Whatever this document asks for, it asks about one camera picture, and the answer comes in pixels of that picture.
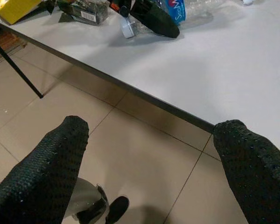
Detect thin black table leg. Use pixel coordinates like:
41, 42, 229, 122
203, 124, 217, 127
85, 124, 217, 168
0, 36, 44, 99

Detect right gripper left finger black cloth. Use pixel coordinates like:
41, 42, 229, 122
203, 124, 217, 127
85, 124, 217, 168
0, 115, 90, 224

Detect clear plastic bottle blue label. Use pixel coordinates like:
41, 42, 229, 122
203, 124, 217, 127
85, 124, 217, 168
119, 0, 186, 39

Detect right gripper right finger black cloth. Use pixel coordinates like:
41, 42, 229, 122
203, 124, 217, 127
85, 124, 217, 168
213, 119, 280, 224

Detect yellow cardboard box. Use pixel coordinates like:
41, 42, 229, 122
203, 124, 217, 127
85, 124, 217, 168
0, 0, 43, 25

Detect finger of the left gripper black cloth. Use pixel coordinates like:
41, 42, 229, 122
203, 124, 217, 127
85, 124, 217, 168
130, 0, 181, 39

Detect dark package with barcode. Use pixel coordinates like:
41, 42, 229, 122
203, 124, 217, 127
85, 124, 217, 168
45, 0, 109, 26

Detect crumpled clear plastic bottle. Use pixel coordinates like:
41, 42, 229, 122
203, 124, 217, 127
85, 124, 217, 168
182, 0, 214, 27

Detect brown wooden furniture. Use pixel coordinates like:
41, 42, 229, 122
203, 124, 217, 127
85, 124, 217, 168
0, 27, 27, 64

